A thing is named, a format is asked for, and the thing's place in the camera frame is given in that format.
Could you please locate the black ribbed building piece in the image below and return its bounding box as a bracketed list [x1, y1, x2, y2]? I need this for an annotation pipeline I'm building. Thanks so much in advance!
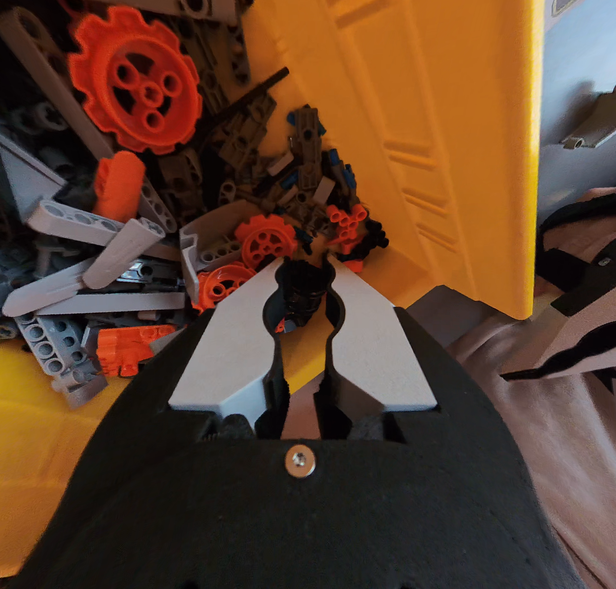
[277, 257, 338, 332]

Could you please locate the pile of building pieces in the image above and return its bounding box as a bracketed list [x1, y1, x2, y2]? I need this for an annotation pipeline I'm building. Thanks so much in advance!
[0, 0, 390, 409]

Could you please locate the person's beige shirt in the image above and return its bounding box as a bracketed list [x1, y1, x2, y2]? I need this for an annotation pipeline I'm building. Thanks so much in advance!
[448, 187, 616, 589]

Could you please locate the grey curved building piece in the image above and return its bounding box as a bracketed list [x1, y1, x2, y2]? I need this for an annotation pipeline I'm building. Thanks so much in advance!
[560, 89, 616, 149]

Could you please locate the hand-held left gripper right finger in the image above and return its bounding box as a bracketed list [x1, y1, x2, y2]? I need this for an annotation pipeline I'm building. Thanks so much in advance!
[318, 254, 439, 438]

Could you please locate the yellow plastic bin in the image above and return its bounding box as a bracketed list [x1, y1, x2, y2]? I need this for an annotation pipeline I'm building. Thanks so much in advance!
[0, 0, 547, 577]

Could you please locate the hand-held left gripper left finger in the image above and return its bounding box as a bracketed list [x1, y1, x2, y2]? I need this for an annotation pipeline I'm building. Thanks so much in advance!
[168, 257, 289, 438]

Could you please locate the orange gear piece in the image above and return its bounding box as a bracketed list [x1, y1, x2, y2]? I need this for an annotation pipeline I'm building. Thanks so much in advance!
[67, 6, 204, 156]

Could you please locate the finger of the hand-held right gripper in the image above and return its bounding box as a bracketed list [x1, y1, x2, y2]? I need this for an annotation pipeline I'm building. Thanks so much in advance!
[553, 346, 616, 379]
[500, 288, 616, 383]

